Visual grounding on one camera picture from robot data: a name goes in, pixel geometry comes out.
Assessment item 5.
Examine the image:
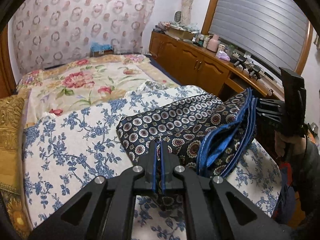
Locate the pink thermos jug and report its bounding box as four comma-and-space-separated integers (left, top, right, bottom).
207, 34, 220, 53

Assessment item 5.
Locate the pink floral bedspread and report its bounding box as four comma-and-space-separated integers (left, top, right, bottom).
17, 54, 178, 128

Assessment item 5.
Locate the navy patterned silk garment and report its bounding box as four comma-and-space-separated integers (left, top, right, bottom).
116, 88, 257, 211

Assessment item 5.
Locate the wooden sideboard cabinet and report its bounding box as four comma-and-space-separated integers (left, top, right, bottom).
149, 31, 284, 100

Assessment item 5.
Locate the person's right forearm sleeve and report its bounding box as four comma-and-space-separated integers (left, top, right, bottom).
272, 129, 320, 230

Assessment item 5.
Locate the circle patterned sheer curtain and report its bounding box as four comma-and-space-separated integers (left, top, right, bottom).
12, 0, 155, 74

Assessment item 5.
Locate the person's right hand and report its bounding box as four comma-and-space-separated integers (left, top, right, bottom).
274, 131, 306, 157

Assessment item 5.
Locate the lilac pouch on cabinet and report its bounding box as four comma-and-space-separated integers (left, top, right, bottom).
216, 50, 230, 62

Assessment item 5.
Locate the blue floral white blanket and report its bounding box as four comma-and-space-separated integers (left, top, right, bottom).
23, 81, 281, 239

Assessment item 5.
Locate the clutter pile on cabinet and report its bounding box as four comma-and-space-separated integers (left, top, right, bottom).
155, 22, 199, 40

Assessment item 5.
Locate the grey window roller shutter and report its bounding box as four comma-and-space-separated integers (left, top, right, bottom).
209, 0, 309, 72

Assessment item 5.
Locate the blue item behind bed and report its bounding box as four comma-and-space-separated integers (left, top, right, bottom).
90, 42, 114, 57

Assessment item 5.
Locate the gold embroidered pillow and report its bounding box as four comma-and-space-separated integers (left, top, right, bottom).
1, 95, 31, 239

